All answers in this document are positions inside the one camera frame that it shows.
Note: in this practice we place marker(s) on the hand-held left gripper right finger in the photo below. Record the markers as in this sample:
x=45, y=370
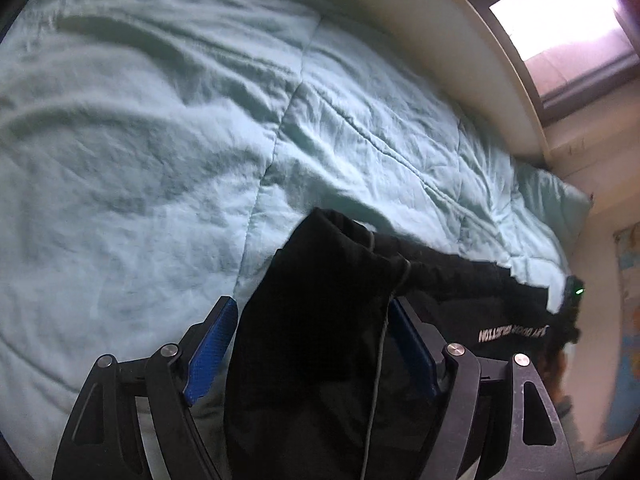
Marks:
x=411, y=347

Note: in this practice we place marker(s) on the dark framed window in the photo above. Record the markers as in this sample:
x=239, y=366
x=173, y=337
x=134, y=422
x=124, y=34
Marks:
x=550, y=105

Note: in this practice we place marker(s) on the black hooded jacket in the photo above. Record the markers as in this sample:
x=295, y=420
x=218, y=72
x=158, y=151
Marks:
x=300, y=360

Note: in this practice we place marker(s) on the white wall switch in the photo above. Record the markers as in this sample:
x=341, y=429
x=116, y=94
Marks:
x=575, y=148

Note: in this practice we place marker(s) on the teal quilted blanket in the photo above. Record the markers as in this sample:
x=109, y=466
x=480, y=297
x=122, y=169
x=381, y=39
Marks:
x=150, y=135

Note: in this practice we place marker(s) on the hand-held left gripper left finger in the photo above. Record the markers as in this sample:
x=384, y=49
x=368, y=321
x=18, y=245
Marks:
x=212, y=345

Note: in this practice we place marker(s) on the colourful wall map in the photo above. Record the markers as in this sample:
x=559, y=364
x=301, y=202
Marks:
x=630, y=335

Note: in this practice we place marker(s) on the teal pillow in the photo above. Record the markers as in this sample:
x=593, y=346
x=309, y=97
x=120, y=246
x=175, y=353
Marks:
x=555, y=205

